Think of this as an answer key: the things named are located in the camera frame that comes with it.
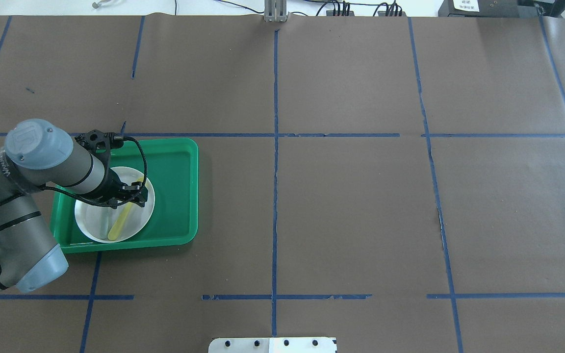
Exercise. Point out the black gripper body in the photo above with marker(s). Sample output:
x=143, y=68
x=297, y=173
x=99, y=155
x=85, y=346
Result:
x=109, y=189

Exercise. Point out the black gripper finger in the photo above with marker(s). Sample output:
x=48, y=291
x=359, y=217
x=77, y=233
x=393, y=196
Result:
x=135, y=187
x=138, y=200

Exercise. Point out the yellow plastic spoon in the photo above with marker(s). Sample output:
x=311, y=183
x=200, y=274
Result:
x=121, y=220

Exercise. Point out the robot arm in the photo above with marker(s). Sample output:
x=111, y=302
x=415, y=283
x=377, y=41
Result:
x=38, y=156

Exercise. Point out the pale grey plastic fork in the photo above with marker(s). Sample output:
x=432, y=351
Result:
x=104, y=222

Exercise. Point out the white round plate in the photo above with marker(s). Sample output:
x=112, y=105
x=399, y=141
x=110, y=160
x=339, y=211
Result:
x=95, y=222

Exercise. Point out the green plastic tray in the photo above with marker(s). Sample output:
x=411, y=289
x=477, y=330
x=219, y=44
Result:
x=173, y=171

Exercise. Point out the brown paper table cover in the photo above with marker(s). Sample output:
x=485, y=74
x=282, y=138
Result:
x=398, y=184

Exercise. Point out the black box with label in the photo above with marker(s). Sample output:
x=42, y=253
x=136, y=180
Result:
x=479, y=8

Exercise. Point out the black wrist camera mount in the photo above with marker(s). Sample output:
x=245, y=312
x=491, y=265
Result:
x=100, y=144

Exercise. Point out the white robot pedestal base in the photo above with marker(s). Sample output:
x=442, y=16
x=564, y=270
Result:
x=274, y=345

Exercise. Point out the grey aluminium post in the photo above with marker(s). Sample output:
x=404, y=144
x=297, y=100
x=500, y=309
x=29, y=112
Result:
x=275, y=11

